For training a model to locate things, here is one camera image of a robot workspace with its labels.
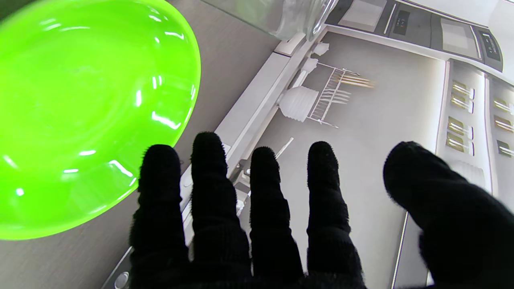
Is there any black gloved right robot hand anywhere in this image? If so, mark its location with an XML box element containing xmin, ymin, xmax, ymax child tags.
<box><xmin>128</xmin><ymin>132</ymin><xmax>514</xmax><ymax>289</ymax></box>

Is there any bright green plastic bowl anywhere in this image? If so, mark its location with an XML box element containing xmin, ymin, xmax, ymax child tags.
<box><xmin>0</xmin><ymin>0</ymin><xmax>202</xmax><ymax>241</ymax></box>

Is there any clear glass jar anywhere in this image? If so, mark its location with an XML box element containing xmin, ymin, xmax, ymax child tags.
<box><xmin>201</xmin><ymin>0</ymin><xmax>340</xmax><ymax>41</ymax></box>

